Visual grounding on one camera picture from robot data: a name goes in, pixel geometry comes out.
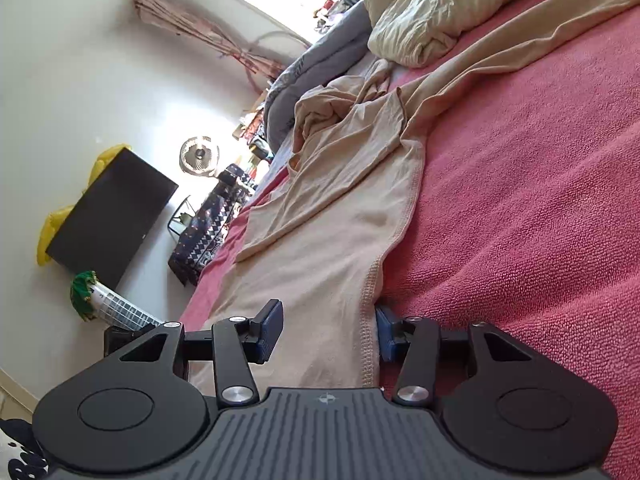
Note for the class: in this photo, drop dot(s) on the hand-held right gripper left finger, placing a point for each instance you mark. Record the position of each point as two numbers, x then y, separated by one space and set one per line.
272 326

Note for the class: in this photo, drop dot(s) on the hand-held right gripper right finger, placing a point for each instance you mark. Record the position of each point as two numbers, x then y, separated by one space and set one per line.
385 328

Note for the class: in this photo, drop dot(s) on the beige long-sleeved shirt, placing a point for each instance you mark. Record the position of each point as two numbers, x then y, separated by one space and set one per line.
320 240

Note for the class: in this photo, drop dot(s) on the black and white printed cloth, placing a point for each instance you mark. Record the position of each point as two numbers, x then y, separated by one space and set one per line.
20 455

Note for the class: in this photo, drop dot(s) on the round desk fan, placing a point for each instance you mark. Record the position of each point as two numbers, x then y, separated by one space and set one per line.
199 155

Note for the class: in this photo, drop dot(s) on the colourful printed box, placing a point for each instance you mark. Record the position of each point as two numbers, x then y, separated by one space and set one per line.
252 130

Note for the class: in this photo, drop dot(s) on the pink blanket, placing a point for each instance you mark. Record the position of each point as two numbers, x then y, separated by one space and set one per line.
525 185

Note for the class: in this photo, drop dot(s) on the grey duvet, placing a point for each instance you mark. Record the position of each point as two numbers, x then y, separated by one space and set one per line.
310 75

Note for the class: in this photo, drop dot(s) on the hula hoop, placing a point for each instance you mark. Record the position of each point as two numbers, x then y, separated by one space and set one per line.
270 35

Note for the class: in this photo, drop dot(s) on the pink floral curtain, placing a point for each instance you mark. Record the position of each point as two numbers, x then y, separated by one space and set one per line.
200 25

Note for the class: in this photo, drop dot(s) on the cream white garment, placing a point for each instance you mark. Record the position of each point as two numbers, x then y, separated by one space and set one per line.
430 15

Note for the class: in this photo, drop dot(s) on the black wall television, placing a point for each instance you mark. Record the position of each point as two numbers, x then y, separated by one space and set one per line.
110 220

